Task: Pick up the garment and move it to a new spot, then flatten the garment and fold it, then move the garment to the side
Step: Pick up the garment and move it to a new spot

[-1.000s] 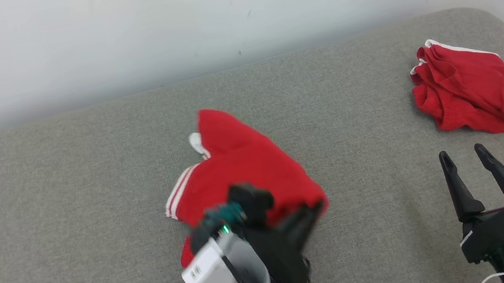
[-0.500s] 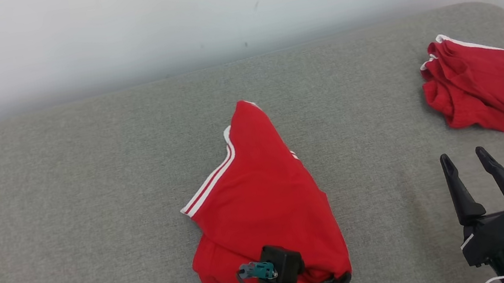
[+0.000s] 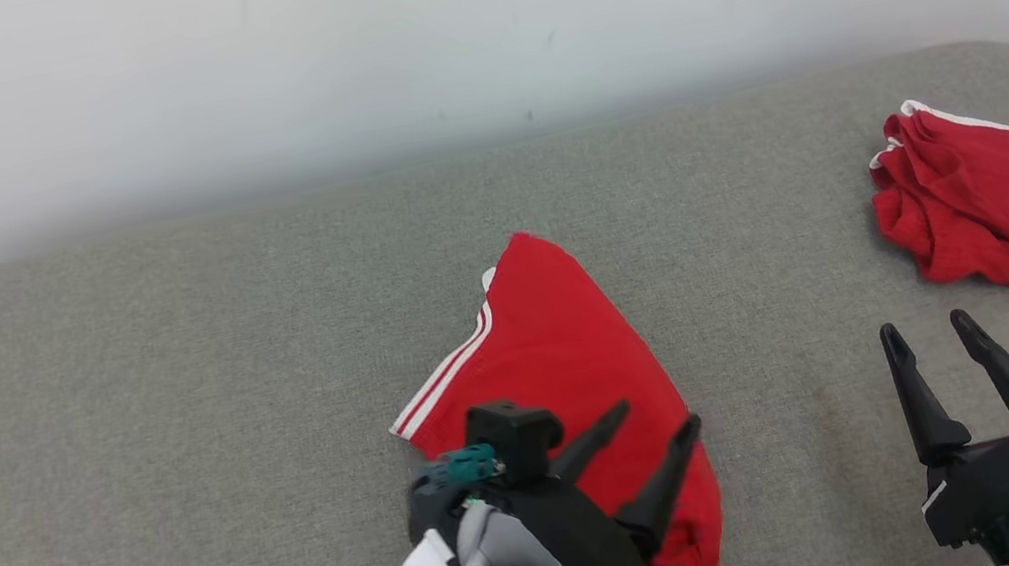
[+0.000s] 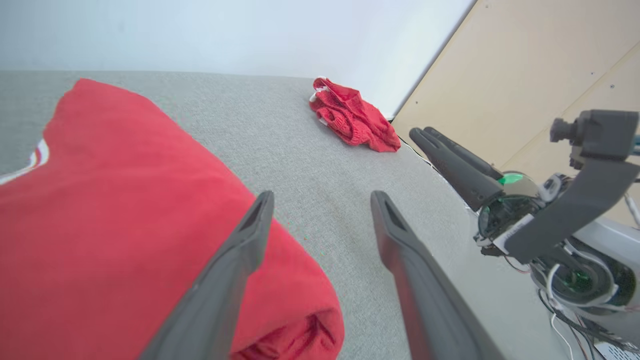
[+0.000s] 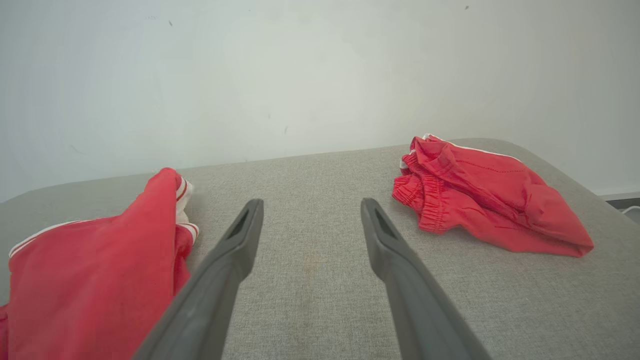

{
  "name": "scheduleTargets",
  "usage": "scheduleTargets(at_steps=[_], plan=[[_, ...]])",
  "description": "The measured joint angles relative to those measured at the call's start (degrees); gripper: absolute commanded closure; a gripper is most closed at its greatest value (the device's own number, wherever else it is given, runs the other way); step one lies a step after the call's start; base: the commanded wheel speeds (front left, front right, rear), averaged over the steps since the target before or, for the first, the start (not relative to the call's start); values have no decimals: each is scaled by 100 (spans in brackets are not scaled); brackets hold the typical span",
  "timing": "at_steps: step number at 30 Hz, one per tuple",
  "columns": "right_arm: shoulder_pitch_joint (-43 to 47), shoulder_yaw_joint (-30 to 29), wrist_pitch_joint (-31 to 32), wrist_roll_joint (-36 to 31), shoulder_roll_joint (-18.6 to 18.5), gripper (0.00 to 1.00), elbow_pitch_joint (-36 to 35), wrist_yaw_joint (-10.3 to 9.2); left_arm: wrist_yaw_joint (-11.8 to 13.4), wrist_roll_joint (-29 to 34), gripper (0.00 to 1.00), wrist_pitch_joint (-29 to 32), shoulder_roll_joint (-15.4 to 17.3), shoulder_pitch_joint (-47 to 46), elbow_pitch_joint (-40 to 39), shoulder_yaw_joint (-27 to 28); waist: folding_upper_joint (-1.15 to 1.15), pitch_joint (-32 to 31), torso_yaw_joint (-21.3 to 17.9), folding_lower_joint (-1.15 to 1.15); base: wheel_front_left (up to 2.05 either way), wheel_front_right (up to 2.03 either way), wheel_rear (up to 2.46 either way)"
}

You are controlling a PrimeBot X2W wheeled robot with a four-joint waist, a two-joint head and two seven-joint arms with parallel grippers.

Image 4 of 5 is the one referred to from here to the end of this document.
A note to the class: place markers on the red shorts white trim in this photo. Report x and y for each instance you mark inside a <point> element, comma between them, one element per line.
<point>355,120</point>

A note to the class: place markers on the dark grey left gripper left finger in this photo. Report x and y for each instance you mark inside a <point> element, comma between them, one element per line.
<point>215,300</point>

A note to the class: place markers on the red Bulls 23 jersey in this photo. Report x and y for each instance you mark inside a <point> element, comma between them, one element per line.
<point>125,225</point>

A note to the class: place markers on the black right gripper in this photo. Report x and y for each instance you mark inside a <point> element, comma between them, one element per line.
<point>500,215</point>

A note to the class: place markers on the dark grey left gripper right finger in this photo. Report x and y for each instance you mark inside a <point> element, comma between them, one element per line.
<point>430,305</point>

